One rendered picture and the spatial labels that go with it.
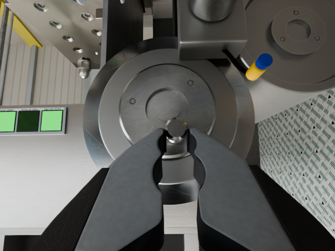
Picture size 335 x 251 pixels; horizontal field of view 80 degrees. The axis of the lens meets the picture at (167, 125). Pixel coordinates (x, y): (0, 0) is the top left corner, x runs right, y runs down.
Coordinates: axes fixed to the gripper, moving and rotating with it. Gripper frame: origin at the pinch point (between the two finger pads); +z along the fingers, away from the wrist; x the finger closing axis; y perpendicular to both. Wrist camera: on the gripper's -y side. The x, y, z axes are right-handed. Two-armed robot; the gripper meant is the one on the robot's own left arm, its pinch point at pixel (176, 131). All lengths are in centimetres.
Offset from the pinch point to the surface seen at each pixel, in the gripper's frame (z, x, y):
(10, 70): 204, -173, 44
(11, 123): 33, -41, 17
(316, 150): 8.7, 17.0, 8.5
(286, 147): 14.1, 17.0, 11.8
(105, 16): 11.5, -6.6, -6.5
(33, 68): 204, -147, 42
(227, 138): 2.4, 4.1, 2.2
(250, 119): 4.1, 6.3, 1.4
